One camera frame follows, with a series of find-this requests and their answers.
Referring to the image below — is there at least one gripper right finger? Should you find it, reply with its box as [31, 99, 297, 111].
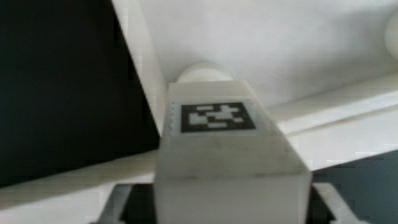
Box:
[306, 183, 370, 224]

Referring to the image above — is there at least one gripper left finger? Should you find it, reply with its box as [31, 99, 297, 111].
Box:
[90, 183, 157, 224]

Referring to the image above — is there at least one white square tabletop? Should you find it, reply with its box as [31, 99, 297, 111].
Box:
[113, 0, 398, 132]

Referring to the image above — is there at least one white U-shaped fence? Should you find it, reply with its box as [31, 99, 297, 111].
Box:
[0, 106, 398, 224]

